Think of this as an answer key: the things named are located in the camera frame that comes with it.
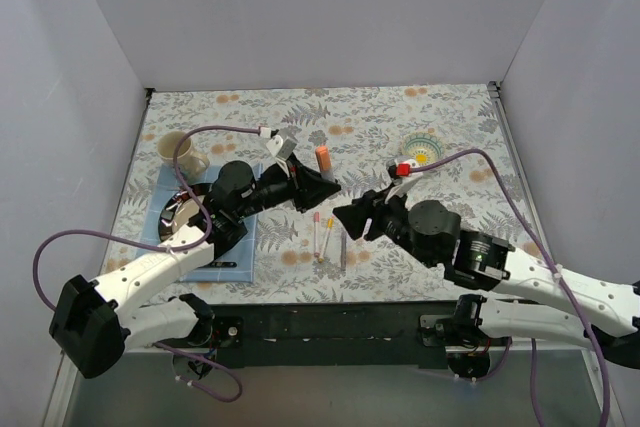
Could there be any white pink marker pen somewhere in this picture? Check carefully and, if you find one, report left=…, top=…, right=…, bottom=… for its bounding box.
left=313, top=211, right=320, bottom=259

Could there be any purple marker pen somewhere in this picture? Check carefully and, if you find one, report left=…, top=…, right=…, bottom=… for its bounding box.
left=340, top=229, right=348, bottom=274

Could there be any grey orange marker pen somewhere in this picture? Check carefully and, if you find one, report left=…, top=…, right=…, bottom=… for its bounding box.
left=322, top=170, right=334, bottom=182

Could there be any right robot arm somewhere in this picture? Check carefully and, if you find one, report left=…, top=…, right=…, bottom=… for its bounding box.
left=333, top=191, right=639, bottom=369

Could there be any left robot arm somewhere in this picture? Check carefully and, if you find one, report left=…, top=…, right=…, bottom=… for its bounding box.
left=49, top=155, right=341, bottom=379

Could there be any yellow patterned bowl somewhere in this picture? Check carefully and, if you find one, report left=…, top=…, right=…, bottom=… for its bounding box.
left=400, top=132, right=445, bottom=166

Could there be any beige ceramic mug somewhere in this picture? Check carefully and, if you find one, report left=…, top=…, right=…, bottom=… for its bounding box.
left=157, top=131, right=210, bottom=181

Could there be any blue checked cloth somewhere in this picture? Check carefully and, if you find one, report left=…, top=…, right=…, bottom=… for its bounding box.
left=139, top=165, right=257, bottom=283

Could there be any floral tablecloth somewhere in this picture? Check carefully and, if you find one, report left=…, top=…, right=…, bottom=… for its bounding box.
left=114, top=84, right=538, bottom=304

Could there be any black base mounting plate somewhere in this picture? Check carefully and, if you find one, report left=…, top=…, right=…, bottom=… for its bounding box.
left=202, top=301, right=506, bottom=369

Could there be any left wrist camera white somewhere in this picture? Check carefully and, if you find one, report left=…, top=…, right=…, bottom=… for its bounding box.
left=261, top=128, right=298, bottom=171

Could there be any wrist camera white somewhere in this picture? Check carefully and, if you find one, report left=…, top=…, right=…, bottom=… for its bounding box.
left=261, top=128, right=298, bottom=171
left=385, top=158, right=423, bottom=202

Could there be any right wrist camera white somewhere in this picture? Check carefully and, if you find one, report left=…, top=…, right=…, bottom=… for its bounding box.
left=385, top=158, right=423, bottom=202

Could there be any purple cable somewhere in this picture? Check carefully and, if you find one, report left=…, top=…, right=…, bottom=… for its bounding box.
left=449, top=336, right=539, bottom=427
left=154, top=341, right=244, bottom=402
left=32, top=125, right=271, bottom=311
left=409, top=148, right=611, bottom=427

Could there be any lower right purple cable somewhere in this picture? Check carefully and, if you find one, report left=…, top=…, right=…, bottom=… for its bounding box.
left=449, top=336, right=539, bottom=427

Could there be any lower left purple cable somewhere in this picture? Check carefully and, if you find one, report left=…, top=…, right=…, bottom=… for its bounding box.
left=154, top=341, right=244, bottom=402

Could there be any aluminium frame rail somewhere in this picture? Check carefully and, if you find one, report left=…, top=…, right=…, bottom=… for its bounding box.
left=446, top=339, right=625, bottom=426

